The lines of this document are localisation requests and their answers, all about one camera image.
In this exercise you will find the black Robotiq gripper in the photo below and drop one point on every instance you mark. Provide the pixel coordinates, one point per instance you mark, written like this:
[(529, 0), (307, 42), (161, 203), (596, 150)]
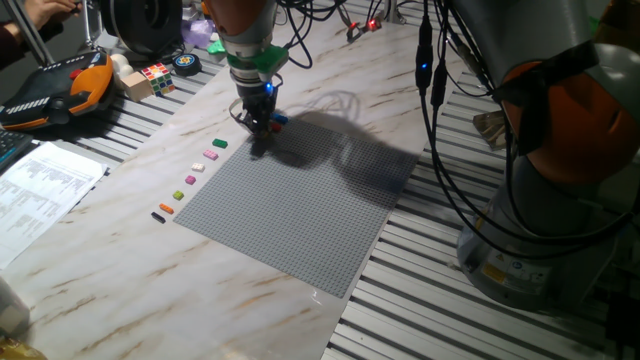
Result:
[(256, 97)]

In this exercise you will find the red Lego brick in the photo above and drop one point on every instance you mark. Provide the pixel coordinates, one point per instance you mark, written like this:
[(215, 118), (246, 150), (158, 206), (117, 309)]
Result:
[(276, 127)]

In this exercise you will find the blue Lego brick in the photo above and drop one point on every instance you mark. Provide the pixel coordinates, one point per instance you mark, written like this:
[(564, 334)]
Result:
[(281, 119)]

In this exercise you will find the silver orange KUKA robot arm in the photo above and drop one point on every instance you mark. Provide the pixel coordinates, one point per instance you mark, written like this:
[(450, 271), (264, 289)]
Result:
[(525, 30)]

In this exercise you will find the person's dark sleeved forearm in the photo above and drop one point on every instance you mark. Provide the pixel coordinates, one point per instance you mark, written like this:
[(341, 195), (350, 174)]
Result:
[(22, 42)]

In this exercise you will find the green Lego brick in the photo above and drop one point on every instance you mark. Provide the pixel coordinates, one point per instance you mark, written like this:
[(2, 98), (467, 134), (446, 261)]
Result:
[(220, 143)]

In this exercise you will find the pink Lego brick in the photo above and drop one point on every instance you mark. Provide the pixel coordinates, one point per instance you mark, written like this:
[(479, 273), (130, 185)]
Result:
[(211, 155)]

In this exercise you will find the white Lego brick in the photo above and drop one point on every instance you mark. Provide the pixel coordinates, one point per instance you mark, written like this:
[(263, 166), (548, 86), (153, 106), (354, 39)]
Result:
[(198, 167)]

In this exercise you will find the small magenta Lego brick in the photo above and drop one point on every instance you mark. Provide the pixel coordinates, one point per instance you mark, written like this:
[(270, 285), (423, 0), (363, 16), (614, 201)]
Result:
[(190, 180)]

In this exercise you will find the grey Lego baseplate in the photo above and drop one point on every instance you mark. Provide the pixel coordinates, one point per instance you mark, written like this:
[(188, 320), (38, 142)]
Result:
[(280, 225)]

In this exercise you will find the small lime Lego brick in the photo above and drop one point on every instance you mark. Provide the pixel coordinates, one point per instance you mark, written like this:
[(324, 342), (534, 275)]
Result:
[(178, 195)]

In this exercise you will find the small orange Lego brick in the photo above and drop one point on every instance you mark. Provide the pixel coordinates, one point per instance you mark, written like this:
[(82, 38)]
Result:
[(166, 208)]

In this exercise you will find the small black Lego brick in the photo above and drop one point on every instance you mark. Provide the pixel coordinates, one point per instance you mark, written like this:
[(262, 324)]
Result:
[(158, 217)]

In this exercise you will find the person's bare hand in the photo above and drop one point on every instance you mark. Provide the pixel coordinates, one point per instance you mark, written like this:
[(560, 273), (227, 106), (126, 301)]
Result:
[(47, 10)]

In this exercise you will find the black disc with yellow centre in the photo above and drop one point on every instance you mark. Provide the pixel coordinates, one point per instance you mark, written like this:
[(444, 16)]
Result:
[(187, 64)]

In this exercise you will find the Rubik's cube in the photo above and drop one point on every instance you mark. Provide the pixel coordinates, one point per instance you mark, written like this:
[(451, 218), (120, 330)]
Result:
[(158, 80)]

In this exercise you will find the translucent purple object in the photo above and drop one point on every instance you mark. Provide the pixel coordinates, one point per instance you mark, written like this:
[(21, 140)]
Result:
[(196, 31)]

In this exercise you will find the wooden cube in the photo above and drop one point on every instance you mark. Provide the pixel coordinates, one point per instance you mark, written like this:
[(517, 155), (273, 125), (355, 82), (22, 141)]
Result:
[(136, 87)]

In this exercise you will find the white round figurine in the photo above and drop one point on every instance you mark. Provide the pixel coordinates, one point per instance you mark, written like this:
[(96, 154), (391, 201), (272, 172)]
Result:
[(120, 64)]

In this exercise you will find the black filament spool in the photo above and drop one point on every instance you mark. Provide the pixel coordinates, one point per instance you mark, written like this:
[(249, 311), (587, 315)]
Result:
[(142, 25)]

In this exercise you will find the silver tripod leg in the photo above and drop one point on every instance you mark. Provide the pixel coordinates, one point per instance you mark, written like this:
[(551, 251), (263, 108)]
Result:
[(86, 22), (30, 35)]

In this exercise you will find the black orange teach pendant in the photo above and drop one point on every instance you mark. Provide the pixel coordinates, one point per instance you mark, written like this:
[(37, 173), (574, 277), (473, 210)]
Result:
[(45, 95)]

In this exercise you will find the marble pattern table sheet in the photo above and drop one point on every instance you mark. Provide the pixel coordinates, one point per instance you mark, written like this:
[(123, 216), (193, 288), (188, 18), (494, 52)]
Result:
[(125, 300)]

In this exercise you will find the printed paper sheet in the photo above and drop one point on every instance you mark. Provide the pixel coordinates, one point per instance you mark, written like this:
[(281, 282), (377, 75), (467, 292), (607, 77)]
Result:
[(40, 195)]

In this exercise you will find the gold foil bag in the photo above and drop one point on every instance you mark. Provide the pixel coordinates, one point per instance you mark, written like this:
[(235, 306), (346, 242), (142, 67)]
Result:
[(17, 350)]

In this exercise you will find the green cloth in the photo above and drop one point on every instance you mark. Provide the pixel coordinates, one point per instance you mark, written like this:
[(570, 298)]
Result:
[(592, 26)]

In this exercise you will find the brown cardboard board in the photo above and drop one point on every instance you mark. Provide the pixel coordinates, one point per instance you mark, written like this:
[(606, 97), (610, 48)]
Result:
[(620, 22)]

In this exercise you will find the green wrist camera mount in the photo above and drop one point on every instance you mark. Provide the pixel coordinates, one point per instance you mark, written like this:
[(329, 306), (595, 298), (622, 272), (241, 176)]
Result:
[(267, 59)]

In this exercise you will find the aluminium frame post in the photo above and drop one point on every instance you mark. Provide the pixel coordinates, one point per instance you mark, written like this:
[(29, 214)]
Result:
[(395, 12)]

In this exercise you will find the shiny metal bracket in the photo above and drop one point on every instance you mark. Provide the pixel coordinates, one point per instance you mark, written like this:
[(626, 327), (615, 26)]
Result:
[(487, 130)]

